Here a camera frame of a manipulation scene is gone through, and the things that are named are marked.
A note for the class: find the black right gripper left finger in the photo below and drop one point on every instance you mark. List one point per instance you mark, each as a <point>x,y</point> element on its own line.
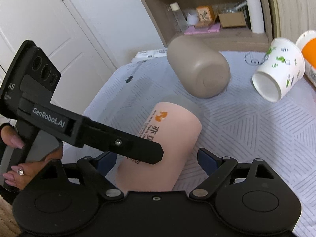
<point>92,172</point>

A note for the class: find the hand with pink nails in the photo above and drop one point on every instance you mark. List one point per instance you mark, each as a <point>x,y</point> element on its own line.
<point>25,150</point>

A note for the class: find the wooden shelf unit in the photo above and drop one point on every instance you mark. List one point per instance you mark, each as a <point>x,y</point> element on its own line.
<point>237,38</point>

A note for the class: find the white paper towel roll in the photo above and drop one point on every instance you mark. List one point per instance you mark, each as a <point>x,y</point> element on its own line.
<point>256,16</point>

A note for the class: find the white printed packet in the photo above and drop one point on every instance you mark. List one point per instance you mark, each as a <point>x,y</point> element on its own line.
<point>149,54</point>

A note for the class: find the small cardboard box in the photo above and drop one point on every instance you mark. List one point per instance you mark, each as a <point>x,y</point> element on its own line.
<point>231,20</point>

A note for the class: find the orange tea box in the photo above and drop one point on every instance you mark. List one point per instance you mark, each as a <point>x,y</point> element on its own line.
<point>205,13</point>

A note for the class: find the white panel door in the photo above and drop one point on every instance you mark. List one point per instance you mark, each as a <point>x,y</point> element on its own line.
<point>56,27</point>

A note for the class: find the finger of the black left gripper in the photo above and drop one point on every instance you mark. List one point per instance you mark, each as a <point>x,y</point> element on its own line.
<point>105,138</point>

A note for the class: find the orange and white cup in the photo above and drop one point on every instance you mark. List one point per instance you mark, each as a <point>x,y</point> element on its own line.
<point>307,44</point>

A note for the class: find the taupe plastic cup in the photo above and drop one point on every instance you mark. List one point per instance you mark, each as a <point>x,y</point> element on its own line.
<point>202,71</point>

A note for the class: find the white cup green print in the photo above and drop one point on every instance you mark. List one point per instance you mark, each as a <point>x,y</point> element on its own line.
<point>283,65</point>

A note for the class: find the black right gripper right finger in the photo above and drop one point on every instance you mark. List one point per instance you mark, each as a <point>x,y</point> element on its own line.
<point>218,170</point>

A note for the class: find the clear bottle white cap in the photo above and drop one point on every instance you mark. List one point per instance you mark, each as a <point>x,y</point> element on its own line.
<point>182,23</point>

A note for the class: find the pink flat package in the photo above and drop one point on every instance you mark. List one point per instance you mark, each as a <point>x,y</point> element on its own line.
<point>215,28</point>

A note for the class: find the white patterned table cloth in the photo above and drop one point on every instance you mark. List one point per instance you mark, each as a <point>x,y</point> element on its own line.
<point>238,123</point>

